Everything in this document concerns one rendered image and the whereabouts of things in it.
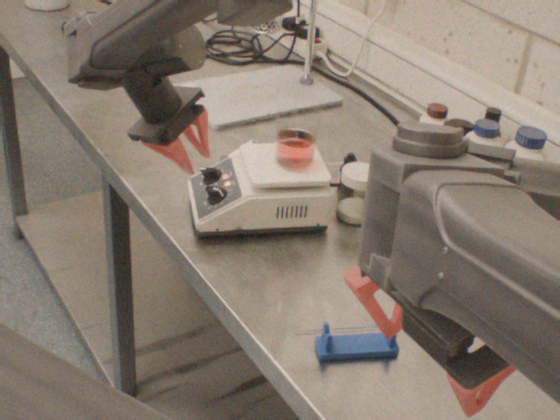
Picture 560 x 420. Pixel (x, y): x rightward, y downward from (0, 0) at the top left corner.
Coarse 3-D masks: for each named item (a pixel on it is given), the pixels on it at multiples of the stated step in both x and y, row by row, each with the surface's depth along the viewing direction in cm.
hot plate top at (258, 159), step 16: (256, 144) 117; (272, 144) 118; (256, 160) 113; (272, 160) 113; (320, 160) 114; (256, 176) 109; (272, 176) 109; (288, 176) 110; (304, 176) 110; (320, 176) 110
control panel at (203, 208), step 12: (216, 168) 117; (228, 168) 116; (192, 180) 118; (228, 180) 113; (204, 192) 113; (228, 192) 111; (240, 192) 109; (204, 204) 111; (216, 204) 110; (204, 216) 109
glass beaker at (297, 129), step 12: (288, 108) 111; (300, 108) 112; (312, 108) 111; (288, 120) 112; (300, 120) 113; (312, 120) 111; (276, 132) 110; (288, 132) 108; (300, 132) 107; (312, 132) 108; (276, 144) 110; (288, 144) 109; (300, 144) 108; (312, 144) 109; (276, 156) 111; (288, 156) 109; (300, 156) 109; (312, 156) 111; (288, 168) 111; (300, 168) 111
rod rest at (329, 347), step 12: (324, 324) 91; (324, 336) 91; (336, 336) 93; (348, 336) 93; (360, 336) 93; (372, 336) 94; (324, 348) 91; (336, 348) 91; (348, 348) 91; (360, 348) 92; (372, 348) 92; (384, 348) 92; (396, 348) 92; (324, 360) 91
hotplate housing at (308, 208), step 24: (240, 168) 114; (192, 192) 116; (264, 192) 109; (288, 192) 109; (312, 192) 110; (216, 216) 108; (240, 216) 109; (264, 216) 110; (288, 216) 111; (312, 216) 112
